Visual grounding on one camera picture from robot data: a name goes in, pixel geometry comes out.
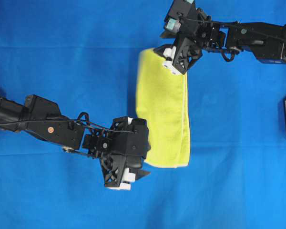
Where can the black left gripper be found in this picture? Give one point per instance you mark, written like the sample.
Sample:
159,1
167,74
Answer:
109,146

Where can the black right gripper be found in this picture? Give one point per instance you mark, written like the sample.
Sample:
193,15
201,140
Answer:
187,49

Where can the yellow-green microfiber towel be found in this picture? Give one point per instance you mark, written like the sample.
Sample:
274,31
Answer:
162,100

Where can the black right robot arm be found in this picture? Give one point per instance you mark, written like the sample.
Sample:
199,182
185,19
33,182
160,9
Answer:
267,42

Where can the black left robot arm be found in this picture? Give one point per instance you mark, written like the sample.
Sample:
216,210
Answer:
42,119

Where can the blue table cloth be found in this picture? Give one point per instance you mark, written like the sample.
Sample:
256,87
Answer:
83,55

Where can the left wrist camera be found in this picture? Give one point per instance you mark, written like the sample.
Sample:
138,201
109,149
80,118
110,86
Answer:
137,144

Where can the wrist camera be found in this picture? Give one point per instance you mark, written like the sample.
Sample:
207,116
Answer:
178,16
137,144

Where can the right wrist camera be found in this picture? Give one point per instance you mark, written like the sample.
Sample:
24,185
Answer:
178,16

